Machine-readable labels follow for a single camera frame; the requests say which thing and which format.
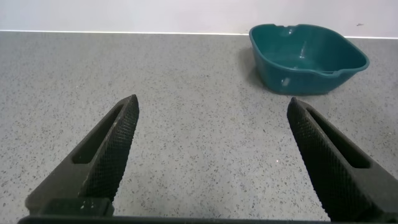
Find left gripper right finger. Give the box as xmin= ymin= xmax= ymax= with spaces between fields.
xmin=286 ymin=96 xmax=398 ymax=222

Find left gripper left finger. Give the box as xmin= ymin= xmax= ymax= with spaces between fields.
xmin=25 ymin=94 xmax=140 ymax=217

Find teal plastic basin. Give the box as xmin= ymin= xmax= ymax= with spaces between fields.
xmin=248 ymin=23 xmax=371 ymax=96

